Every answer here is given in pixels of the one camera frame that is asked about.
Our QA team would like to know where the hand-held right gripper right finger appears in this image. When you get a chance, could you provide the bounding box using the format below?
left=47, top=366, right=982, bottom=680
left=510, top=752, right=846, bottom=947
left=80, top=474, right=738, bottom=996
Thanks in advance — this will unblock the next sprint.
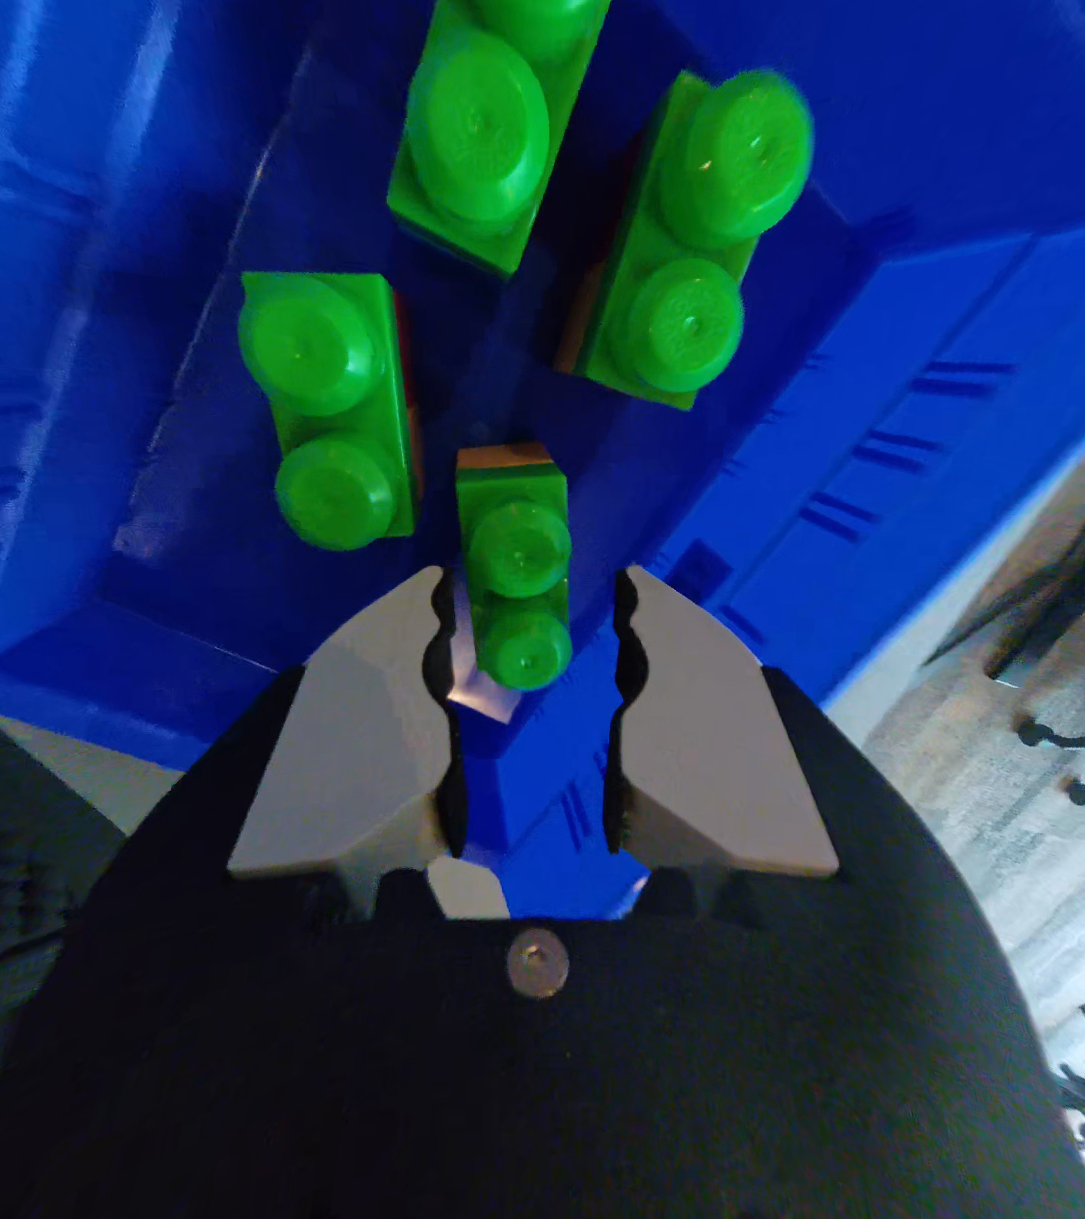
left=607, top=567, right=841, bottom=878

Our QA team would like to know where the green two-stud mega block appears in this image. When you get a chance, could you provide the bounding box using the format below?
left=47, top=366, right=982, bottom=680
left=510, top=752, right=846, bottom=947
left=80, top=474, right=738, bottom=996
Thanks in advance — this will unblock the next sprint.
left=458, top=445, right=576, bottom=694
left=238, top=271, right=422, bottom=554

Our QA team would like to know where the blue bin with white label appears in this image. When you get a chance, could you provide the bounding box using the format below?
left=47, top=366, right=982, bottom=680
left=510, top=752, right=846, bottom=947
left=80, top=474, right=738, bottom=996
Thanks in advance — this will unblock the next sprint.
left=0, top=0, right=1085, bottom=920

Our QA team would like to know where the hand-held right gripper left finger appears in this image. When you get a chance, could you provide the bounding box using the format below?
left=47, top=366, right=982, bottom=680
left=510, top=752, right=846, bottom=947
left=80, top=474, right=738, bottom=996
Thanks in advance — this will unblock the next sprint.
left=229, top=568, right=468, bottom=882

